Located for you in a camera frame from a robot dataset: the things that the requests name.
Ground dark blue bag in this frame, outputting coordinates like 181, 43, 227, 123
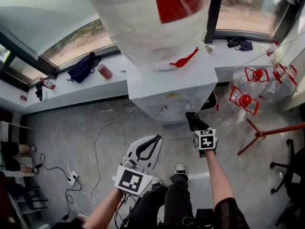
66, 52, 102, 83

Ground white shelf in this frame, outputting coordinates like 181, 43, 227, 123
0, 120, 31, 143

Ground small black device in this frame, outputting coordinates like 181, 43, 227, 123
35, 83, 43, 102

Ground small bottle with red label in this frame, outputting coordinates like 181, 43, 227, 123
265, 41, 279, 57

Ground white cable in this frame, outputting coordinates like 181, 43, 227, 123
90, 106, 140, 205

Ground square white power strip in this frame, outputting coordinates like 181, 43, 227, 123
67, 170, 80, 186

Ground person's right forearm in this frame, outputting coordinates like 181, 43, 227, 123
204, 149, 235, 208

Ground white roller blind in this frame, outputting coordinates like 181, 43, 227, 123
0, 0, 101, 56

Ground white water dispenser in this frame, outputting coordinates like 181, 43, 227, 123
126, 44, 219, 126

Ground red cup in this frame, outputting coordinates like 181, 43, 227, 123
97, 64, 113, 80

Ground person's right shoe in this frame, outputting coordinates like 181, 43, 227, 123
175, 164, 188, 176

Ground person's grey trousers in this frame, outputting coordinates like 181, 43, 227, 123
123, 174, 198, 229

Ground black device with screen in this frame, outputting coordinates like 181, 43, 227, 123
195, 208, 215, 229

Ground black cloth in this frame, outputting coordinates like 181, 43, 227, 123
226, 37, 254, 52

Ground plastic-wrapped water bottle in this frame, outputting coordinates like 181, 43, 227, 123
76, 0, 214, 73

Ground black waste bin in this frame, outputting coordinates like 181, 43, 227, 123
199, 91, 219, 115

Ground black window frame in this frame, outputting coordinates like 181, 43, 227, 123
0, 0, 305, 93

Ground black office chair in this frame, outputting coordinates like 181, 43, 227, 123
270, 138, 305, 226

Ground person's left forearm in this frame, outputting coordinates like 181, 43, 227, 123
83, 187, 124, 229

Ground white window sill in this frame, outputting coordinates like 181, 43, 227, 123
0, 39, 275, 115

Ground white rope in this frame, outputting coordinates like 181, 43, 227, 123
216, 31, 305, 76

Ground black cable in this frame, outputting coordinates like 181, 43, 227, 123
33, 153, 83, 221

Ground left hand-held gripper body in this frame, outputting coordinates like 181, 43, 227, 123
114, 156, 157, 197

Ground person's black shirt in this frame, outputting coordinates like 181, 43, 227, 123
51, 197, 250, 229

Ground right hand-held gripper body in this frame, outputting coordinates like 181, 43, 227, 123
193, 127, 218, 158

